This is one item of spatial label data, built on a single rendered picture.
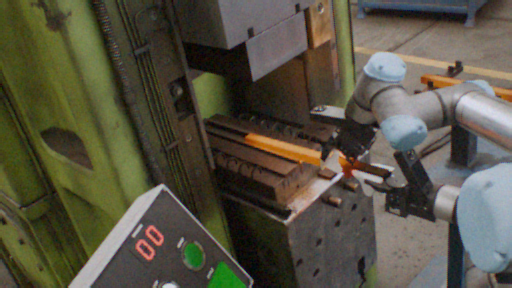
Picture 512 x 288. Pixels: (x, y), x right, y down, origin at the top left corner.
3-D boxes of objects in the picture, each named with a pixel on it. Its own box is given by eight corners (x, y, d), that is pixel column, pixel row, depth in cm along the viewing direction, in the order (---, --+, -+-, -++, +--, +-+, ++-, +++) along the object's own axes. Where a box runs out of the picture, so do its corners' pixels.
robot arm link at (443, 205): (451, 202, 101) (468, 181, 105) (429, 196, 103) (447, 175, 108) (451, 231, 104) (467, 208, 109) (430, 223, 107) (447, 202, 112)
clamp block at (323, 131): (348, 146, 147) (346, 127, 144) (331, 161, 142) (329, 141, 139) (315, 137, 155) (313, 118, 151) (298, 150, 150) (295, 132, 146)
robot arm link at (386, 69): (381, 78, 94) (365, 47, 99) (360, 116, 103) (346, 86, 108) (416, 77, 97) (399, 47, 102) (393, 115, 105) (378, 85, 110)
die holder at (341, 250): (378, 259, 167) (370, 147, 145) (309, 340, 145) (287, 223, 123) (256, 205, 203) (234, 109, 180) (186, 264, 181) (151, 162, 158)
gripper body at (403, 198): (381, 211, 116) (431, 228, 108) (379, 181, 111) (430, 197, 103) (398, 193, 120) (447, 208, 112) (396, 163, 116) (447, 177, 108)
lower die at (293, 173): (323, 167, 140) (320, 142, 136) (277, 207, 129) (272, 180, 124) (221, 133, 167) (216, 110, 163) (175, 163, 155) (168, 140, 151)
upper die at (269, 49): (308, 48, 122) (303, 10, 117) (253, 82, 110) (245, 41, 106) (196, 31, 149) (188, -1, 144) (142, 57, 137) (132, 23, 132)
